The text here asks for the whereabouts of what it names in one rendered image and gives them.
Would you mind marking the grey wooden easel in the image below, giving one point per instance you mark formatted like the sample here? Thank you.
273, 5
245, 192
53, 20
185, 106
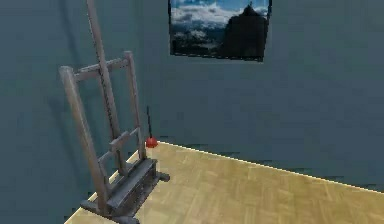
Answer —
133, 181

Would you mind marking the mountain and clouds painting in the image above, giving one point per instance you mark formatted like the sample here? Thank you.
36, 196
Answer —
216, 30

